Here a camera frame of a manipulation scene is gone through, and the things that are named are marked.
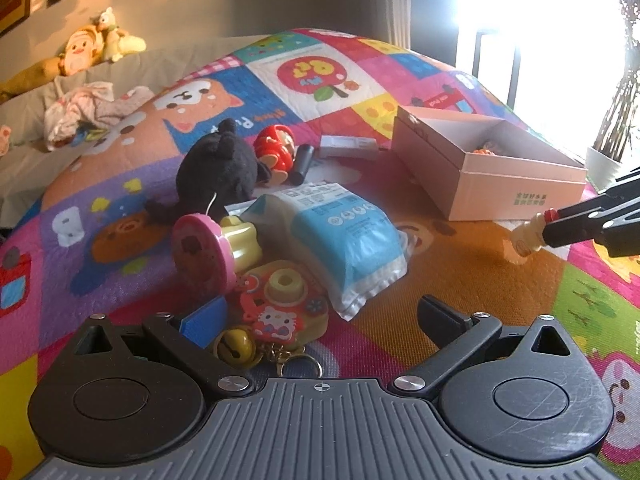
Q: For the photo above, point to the potted plant white pot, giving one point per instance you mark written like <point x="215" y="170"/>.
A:
<point x="602" y="165"/>

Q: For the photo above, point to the red hooded doll figure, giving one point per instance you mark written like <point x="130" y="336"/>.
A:
<point x="272" y="152"/>

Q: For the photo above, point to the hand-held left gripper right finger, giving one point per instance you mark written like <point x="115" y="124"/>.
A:
<point x="440" y="320"/>

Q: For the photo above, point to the monkey plush toy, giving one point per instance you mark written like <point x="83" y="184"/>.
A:
<point x="80" y="52"/>

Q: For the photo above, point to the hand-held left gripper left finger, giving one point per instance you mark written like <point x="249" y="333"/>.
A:
<point x="207" y="322"/>

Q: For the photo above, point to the gold bell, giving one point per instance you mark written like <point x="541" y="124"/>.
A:
<point x="236" y="347"/>

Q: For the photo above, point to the pink cardboard box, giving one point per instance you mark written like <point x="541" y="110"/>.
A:
<point x="500" y="190"/>

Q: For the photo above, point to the pink yellow round toy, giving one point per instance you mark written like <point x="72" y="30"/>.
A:
<point x="200" y="255"/>

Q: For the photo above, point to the small white flat box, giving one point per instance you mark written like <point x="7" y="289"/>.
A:
<point x="347" y="146"/>

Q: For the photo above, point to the black plush toy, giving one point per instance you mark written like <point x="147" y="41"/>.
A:
<point x="220" y="165"/>

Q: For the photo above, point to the grey sofa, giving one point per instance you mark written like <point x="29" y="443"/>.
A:
<point x="25" y="175"/>

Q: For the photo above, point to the red yellow toy camera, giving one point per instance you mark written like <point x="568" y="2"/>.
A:
<point x="270" y="310"/>

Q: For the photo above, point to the pile of light clothes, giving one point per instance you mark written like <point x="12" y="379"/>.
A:
<point x="75" y="110"/>

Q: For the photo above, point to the window curtain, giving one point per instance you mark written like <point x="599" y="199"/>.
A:
<point x="425" y="5"/>

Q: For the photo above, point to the small orange toy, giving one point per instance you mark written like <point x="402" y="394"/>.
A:
<point x="484" y="149"/>

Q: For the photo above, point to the small cream figure red cap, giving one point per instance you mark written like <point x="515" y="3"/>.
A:
<point x="527" y="237"/>

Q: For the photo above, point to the black cylinder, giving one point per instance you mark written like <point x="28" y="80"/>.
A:
<point x="302" y="165"/>

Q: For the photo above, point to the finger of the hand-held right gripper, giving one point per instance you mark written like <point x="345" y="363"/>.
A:
<point x="570" y="235"/>
<point x="585" y="207"/>

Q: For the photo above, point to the blue white wipes packet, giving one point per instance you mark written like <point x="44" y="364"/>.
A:
<point x="345" y="235"/>

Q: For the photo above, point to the colourful printed play mat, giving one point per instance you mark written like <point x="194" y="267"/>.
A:
<point x="450" y="270"/>

